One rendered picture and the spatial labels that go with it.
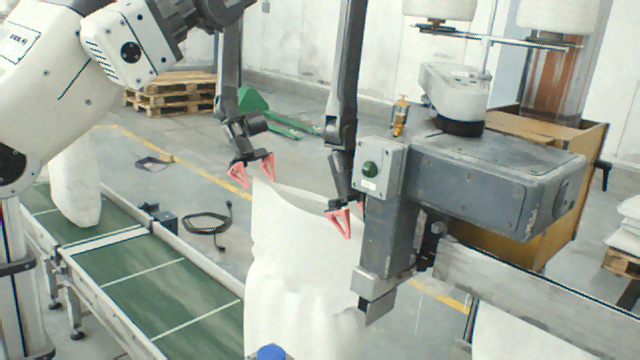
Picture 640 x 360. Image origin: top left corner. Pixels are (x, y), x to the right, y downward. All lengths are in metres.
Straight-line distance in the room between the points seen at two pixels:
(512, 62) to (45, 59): 5.24
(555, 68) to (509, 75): 4.61
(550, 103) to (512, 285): 0.46
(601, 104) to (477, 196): 5.28
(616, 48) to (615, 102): 0.56
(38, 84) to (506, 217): 0.82
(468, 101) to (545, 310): 0.40
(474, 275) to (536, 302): 0.12
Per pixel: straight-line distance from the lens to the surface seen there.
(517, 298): 0.98
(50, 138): 1.06
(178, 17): 0.89
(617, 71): 5.96
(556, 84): 1.22
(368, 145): 0.80
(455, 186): 0.78
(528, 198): 0.74
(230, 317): 1.93
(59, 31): 1.00
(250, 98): 6.51
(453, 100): 0.89
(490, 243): 1.12
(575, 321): 0.96
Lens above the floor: 1.54
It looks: 20 degrees down
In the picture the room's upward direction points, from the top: 5 degrees clockwise
